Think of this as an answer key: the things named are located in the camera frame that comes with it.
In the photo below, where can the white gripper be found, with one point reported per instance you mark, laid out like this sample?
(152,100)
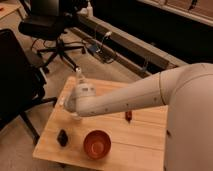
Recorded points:
(83,88)

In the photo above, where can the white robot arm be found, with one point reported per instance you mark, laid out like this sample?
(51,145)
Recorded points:
(187,91)

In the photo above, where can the black chair at left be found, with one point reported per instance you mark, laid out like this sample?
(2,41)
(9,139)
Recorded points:
(21,83)

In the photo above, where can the black office chair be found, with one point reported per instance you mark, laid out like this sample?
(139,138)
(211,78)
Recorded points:
(47,20)

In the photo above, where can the dark red chili pepper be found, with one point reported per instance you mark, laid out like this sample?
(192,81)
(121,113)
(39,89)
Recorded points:
(128,116)

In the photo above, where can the small black object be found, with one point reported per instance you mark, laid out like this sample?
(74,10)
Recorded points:
(62,138)

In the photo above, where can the orange bowl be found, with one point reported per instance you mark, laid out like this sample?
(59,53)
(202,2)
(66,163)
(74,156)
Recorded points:
(97,144)

